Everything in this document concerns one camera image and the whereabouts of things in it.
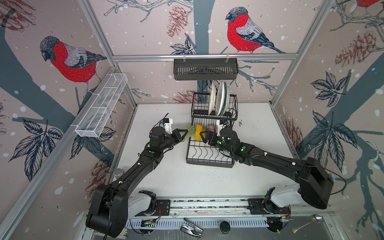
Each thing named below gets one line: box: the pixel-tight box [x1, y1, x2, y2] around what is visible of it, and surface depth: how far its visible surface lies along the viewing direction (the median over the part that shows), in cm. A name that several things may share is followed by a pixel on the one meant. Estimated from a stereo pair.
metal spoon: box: [292, 214, 323, 234], surface depth 71 cm
